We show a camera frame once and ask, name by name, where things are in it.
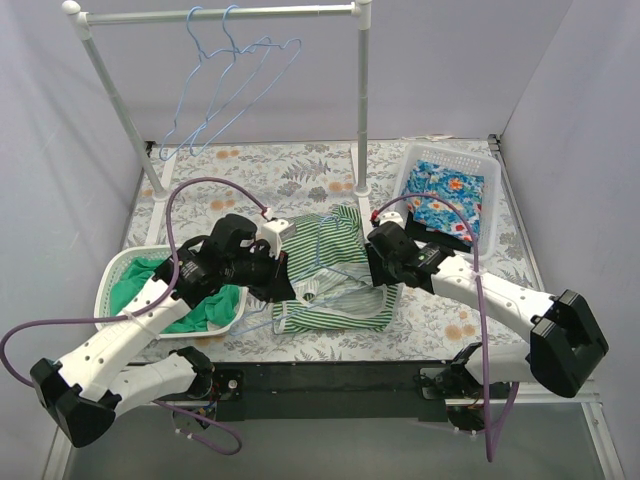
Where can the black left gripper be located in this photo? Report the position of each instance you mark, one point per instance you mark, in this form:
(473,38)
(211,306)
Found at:
(279,279)

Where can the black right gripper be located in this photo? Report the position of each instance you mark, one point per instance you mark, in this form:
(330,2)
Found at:
(373,268)

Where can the green striped tank top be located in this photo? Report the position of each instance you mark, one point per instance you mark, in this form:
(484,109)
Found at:
(340,310)

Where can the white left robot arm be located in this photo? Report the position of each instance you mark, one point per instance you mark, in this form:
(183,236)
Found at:
(86,390)

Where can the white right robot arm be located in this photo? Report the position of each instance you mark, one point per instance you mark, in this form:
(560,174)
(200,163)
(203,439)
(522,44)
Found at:
(561,342)

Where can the black folded garment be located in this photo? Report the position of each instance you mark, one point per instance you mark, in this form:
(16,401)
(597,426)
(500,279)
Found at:
(419,232)

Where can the white right laundry basket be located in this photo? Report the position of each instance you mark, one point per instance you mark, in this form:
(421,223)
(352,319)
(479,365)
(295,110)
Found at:
(468,163)

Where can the white laundry basket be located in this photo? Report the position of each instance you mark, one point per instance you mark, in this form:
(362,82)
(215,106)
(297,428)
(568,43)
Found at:
(468,163)
(121,261)

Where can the blue floral garment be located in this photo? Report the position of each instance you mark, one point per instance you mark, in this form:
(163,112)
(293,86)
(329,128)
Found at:
(463,191)

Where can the floral table cloth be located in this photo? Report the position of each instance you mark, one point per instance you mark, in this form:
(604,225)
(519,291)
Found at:
(296,179)

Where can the green shirt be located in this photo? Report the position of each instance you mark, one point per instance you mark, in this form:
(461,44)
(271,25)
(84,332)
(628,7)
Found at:
(215,311)

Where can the white clothes rack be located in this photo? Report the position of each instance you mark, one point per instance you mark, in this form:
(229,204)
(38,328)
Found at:
(82,22)

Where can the white left laundry basket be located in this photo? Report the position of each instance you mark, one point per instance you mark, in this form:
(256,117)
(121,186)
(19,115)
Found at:
(121,261)

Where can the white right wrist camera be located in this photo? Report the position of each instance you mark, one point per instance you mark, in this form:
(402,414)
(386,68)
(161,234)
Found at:
(380,218)

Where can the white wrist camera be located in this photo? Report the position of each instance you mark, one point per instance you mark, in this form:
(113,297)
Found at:
(380,218)
(275,231)

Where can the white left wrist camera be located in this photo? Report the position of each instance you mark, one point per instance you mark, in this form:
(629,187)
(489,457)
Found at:
(275,231)

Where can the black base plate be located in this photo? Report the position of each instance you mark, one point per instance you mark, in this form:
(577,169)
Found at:
(340,390)

